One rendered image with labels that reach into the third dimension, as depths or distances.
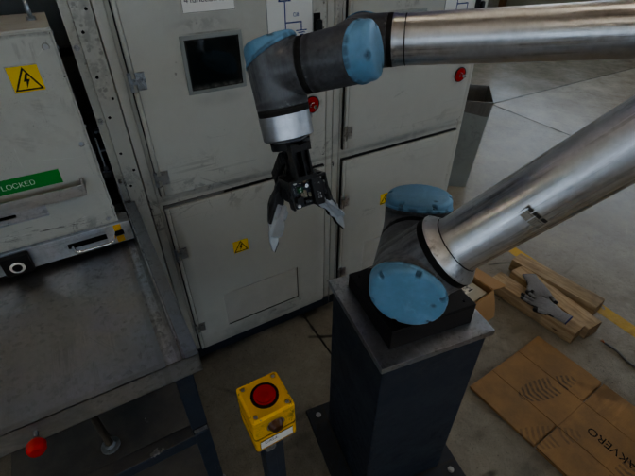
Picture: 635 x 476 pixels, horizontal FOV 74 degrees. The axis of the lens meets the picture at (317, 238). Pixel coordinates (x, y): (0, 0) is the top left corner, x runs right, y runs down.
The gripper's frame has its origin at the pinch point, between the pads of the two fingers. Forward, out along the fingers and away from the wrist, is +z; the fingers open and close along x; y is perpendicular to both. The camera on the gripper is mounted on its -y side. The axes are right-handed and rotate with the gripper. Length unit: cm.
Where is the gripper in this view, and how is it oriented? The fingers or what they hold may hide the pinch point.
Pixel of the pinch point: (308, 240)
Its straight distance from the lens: 83.4
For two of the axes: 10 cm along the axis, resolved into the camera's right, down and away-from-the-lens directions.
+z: 2.0, 9.2, 3.5
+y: 3.8, 2.6, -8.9
